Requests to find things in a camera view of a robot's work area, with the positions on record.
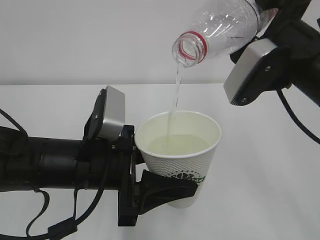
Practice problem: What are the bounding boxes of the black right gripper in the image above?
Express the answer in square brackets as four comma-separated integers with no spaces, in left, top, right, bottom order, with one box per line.
[254,0,312,46]

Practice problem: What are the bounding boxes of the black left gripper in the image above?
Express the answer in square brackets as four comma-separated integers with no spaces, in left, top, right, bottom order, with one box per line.
[75,125,197,227]

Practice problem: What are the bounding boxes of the white paper cup green logo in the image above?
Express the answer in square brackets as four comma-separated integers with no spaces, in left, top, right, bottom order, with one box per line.
[134,110,222,209]

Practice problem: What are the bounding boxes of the clear plastic water bottle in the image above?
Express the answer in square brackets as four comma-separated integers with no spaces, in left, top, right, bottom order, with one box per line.
[172,0,278,68]

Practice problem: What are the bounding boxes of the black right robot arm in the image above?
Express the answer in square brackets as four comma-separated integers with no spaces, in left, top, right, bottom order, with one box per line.
[257,0,320,105]

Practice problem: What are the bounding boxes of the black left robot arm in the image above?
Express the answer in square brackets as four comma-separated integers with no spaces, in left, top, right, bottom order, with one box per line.
[0,125,198,227]

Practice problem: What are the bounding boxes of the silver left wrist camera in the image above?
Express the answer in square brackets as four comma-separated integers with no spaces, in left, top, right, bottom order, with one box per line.
[84,85,126,142]

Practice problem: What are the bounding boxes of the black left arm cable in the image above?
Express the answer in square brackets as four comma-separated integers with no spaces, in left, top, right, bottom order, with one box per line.
[0,108,106,238]

